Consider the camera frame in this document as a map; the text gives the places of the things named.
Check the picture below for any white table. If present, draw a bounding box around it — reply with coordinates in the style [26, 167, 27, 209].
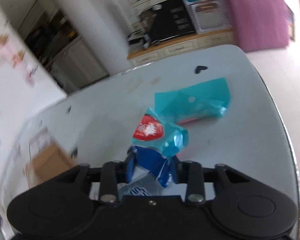
[7, 45, 300, 239]

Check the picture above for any brown cardboard box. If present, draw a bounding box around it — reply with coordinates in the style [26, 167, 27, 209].
[24, 142, 76, 189]

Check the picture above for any teal blue snack wrapper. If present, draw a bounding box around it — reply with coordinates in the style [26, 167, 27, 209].
[119, 108, 189, 197]

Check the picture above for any teal torn wrapper piece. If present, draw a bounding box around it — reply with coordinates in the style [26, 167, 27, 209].
[154, 77, 231, 124]

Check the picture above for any pink upright mattress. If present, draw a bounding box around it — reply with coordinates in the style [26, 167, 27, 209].
[226, 0, 289, 53]

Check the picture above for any black chalkboard sign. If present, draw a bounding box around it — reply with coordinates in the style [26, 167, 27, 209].
[146, 0, 196, 43]

